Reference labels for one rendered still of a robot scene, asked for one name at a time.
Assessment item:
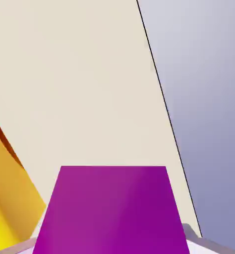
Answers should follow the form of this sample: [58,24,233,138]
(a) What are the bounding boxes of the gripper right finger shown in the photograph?
[181,223,235,254]

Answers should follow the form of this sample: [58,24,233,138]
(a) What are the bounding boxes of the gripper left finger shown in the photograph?
[0,237,38,254]

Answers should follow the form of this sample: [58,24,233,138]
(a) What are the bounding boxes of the small purple cube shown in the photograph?
[32,165,190,254]

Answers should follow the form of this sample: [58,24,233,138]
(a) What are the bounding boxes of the large yellow box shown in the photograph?
[0,111,47,254]

